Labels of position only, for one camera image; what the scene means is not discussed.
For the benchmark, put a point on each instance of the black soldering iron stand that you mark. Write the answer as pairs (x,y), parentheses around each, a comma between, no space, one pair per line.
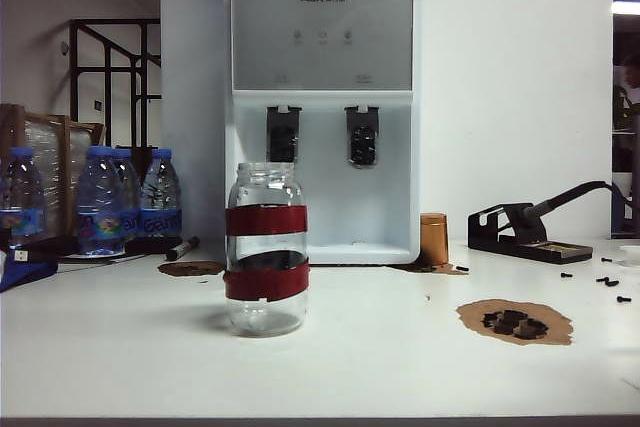
(550,253)

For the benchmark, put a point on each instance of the black dispenser tap lever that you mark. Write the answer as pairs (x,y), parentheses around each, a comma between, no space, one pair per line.
(283,139)
(362,144)

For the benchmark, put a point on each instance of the white AUX water dispenser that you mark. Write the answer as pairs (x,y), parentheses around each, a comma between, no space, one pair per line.
(320,22)

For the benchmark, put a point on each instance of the copper cylindrical cap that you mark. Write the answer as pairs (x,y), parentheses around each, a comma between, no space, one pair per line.
(434,239)

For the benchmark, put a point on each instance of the wooden frame with plastic wrap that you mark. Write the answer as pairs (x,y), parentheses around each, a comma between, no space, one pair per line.
(45,147)

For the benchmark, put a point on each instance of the black stair railing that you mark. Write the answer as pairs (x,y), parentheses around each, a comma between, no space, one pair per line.
(74,72)

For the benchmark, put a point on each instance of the large brown torn patch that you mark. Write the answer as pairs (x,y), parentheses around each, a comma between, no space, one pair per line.
(475,319)

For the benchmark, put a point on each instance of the fluorescent ceiling light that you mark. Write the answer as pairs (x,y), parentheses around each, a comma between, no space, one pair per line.
(626,5)

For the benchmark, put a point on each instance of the plastic water bottle blue cap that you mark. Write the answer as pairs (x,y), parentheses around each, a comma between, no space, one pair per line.
(129,187)
(22,187)
(100,197)
(160,197)

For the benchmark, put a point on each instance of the glass bottle with red belts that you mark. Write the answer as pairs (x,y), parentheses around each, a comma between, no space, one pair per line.
(265,219)

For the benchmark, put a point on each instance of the black marker pen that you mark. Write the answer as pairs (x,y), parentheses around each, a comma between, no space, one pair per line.
(182,248)

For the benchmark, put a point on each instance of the blue cloth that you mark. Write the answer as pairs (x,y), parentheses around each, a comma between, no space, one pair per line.
(25,274)

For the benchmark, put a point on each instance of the black soldering iron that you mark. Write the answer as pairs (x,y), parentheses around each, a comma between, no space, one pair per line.
(570,194)

